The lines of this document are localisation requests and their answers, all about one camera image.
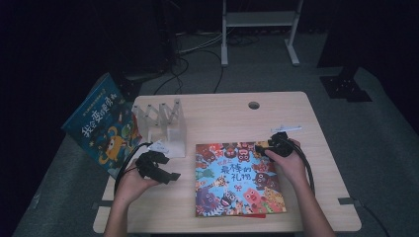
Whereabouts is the person's left hand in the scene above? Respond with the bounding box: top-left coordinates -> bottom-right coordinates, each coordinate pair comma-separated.
114,159 -> 161,207

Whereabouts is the black table cable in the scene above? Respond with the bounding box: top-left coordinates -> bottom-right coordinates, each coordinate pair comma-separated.
357,199 -> 393,237

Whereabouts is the white floor cable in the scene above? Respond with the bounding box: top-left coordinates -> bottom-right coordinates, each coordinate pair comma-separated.
176,31 -> 225,55

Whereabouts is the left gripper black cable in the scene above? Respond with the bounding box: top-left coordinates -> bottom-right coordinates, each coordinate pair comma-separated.
113,141 -> 154,196

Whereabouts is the colourful animal picture book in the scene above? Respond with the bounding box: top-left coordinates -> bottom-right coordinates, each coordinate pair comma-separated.
195,140 -> 288,218

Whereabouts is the black floor cable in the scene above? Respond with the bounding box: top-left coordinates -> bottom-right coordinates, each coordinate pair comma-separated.
179,48 -> 225,95
152,55 -> 191,96

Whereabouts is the dark blue monster picture book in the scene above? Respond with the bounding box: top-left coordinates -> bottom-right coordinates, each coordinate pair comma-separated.
60,72 -> 143,179

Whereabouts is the person's right hand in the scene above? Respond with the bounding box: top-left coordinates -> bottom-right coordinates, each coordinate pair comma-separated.
264,138 -> 309,186

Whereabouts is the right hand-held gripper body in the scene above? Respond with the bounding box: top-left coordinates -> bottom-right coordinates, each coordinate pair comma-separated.
267,123 -> 302,158

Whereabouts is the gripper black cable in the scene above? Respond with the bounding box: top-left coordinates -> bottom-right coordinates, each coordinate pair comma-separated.
286,137 -> 316,196
113,141 -> 154,196

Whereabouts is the dark upright stand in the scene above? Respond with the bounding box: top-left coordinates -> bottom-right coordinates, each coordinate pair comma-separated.
160,0 -> 181,72

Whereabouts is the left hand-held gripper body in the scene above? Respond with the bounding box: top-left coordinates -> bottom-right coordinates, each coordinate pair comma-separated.
135,140 -> 171,182

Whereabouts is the white metal stand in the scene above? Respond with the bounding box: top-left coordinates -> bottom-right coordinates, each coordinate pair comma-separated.
220,0 -> 304,68

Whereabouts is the clear acrylic book rack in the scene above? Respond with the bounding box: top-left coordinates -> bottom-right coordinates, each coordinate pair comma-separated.
131,98 -> 188,159

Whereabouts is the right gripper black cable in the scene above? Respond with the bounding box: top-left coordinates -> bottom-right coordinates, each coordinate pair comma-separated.
286,137 -> 316,196

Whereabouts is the black floor stand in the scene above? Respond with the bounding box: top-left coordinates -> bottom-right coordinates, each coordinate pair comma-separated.
316,0 -> 374,104

